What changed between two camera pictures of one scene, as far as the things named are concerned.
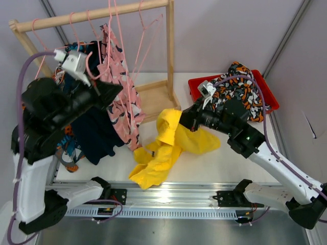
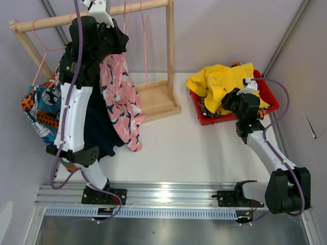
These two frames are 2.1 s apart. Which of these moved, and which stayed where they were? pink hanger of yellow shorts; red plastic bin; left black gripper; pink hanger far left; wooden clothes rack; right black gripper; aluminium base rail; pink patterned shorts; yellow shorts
Moved: pink hanger of yellow shorts; right black gripper; left black gripper; yellow shorts
Stayed: red plastic bin; pink patterned shorts; aluminium base rail; wooden clothes rack; pink hanger far left
